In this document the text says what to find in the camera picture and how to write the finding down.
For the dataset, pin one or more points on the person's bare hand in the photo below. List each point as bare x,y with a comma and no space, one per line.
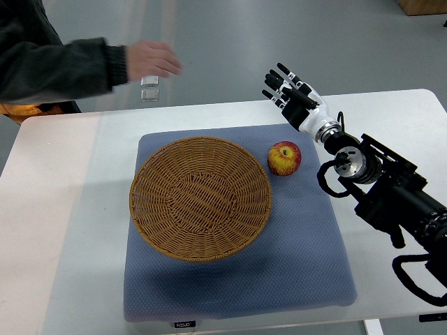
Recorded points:
151,58

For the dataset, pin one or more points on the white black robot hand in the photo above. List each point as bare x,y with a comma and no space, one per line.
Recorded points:
300,104

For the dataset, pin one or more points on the dark sleeved person's forearm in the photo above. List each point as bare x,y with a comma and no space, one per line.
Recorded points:
33,74

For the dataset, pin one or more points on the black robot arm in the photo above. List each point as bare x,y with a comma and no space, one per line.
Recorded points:
390,197

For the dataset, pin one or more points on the red yellow apple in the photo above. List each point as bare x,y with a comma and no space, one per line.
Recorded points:
284,158

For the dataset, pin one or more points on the brown wicker basket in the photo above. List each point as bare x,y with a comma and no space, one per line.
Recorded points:
200,199

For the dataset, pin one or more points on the upper metal floor plate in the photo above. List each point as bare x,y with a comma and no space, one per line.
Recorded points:
149,81

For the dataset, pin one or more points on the metal floor plate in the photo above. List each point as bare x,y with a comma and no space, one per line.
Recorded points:
149,81
149,95

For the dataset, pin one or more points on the lower metal floor plate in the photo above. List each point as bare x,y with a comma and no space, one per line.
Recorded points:
149,95

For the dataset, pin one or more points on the brown wooden box corner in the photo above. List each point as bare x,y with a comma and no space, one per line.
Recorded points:
423,7

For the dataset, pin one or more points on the blue grey cushion mat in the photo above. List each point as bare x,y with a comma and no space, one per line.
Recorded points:
299,261

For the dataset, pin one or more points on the black table control panel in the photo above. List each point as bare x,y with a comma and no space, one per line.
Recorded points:
185,324

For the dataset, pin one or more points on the black table label right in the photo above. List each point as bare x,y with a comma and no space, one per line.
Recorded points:
435,317

